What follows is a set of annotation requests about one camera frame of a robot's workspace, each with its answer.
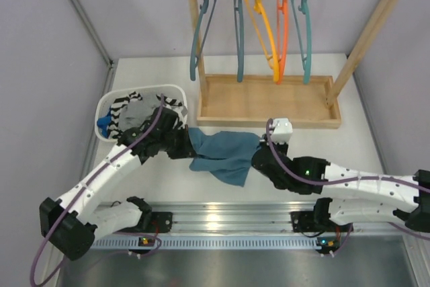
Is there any yellow hanger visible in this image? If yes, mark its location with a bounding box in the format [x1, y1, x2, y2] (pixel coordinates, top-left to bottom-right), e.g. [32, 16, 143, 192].
[243, 0, 282, 85]

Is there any white plastic laundry basket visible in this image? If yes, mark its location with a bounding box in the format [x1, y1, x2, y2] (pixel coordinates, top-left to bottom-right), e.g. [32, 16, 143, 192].
[94, 84, 187, 142]

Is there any wooden clothes rack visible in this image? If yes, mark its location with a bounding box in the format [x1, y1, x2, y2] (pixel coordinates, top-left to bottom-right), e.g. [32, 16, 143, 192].
[188, 0, 398, 129]

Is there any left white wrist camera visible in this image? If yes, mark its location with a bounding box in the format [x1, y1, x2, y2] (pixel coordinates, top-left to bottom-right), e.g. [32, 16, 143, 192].
[174, 106, 188, 124]

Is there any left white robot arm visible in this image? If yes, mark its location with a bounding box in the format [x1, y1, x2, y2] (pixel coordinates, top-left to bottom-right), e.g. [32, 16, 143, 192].
[39, 107, 196, 261]

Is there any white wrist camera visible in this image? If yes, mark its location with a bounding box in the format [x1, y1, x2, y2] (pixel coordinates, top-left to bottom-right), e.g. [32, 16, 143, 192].
[269, 118, 293, 144]
[174, 106, 188, 124]

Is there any teal blue tank top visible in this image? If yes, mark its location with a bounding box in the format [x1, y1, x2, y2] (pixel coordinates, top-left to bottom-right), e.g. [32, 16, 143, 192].
[188, 128, 260, 187]

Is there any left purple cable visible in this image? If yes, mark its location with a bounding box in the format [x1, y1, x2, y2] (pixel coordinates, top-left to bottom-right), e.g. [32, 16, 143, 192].
[29, 93, 165, 286]

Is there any black white striped garment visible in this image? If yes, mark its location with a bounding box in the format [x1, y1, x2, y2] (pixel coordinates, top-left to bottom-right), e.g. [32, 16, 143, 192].
[96, 91, 187, 140]

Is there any blue garment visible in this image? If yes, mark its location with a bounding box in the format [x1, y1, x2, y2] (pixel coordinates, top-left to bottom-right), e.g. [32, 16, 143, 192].
[96, 115, 112, 136]

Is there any aluminium mounting rail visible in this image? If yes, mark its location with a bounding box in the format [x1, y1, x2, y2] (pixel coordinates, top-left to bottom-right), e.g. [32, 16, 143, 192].
[90, 201, 419, 251]

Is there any purple cable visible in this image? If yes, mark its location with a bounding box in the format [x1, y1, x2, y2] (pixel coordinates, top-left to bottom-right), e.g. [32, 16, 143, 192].
[265, 118, 430, 257]
[29, 93, 165, 286]

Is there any teal hanger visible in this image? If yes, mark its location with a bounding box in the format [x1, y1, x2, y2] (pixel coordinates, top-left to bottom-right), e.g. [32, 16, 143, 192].
[290, 0, 312, 84]
[233, 0, 245, 83]
[189, 0, 222, 81]

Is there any grey garment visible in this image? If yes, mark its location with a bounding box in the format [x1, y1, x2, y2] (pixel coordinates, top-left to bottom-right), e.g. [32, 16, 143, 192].
[118, 93, 160, 132]

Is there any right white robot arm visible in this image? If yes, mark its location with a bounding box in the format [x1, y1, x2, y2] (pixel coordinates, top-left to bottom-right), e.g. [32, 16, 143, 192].
[251, 144, 429, 233]

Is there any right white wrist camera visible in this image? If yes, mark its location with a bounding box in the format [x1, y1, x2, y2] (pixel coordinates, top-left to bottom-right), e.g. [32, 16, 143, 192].
[269, 118, 293, 144]

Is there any orange hanger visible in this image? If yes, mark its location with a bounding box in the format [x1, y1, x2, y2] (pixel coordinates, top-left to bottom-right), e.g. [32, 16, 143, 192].
[275, 0, 289, 85]

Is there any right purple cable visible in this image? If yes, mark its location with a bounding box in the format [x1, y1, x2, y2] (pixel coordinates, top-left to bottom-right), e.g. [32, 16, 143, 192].
[265, 118, 430, 257]

